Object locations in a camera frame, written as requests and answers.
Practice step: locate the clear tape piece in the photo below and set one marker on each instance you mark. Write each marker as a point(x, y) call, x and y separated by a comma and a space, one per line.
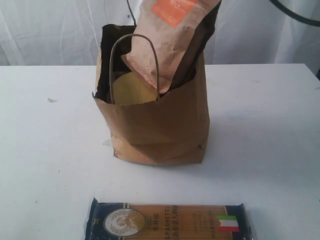
point(108, 143)

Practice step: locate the clear jar with gold lid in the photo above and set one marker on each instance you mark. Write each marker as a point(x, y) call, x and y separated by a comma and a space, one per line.
point(128, 89)

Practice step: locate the brown stand-up pouch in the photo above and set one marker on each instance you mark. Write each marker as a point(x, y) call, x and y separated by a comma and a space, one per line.
point(169, 36)

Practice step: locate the spaghetti package dark blue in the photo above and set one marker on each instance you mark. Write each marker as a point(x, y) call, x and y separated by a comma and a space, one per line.
point(128, 221)

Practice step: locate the brown paper bag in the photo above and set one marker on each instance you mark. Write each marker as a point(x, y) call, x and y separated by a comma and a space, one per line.
point(172, 130)

